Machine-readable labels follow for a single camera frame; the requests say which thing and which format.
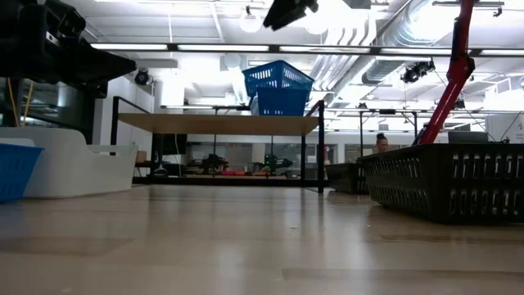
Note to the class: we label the small cardboard box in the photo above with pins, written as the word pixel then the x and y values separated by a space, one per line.
pixel 141 156

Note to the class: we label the black rail with light bars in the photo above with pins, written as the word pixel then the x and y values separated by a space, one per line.
pixel 204 48

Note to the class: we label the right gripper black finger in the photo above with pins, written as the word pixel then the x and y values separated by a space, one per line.
pixel 284 10
pixel 288 20

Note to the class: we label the red desk lamp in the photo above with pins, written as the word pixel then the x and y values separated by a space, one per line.
pixel 458 69

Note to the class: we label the white cabinet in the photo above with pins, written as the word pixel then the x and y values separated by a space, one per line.
pixel 505 129

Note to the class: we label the white globe pendant lamp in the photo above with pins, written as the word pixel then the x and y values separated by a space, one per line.
pixel 250 20
pixel 316 28

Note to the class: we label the black background robot arm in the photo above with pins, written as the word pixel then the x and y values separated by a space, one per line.
pixel 213 163
pixel 278 163

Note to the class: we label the black background frame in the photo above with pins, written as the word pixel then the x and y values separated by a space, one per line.
pixel 387 111

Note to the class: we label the black plastic basket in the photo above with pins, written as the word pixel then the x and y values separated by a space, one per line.
pixel 450 184
pixel 346 178

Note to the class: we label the white plastic basket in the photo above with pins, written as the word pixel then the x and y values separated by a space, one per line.
pixel 69 172

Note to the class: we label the black ceiling spotlight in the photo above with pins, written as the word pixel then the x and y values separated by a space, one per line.
pixel 417 71
pixel 142 77

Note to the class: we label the dark computer screen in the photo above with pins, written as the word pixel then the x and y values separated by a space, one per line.
pixel 467 137

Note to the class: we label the black monitor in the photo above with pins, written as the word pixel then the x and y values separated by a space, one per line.
pixel 170 144

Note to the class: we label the person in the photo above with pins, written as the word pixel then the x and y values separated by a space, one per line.
pixel 381 143

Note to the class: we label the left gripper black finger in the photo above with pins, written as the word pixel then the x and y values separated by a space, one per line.
pixel 102 55
pixel 102 73

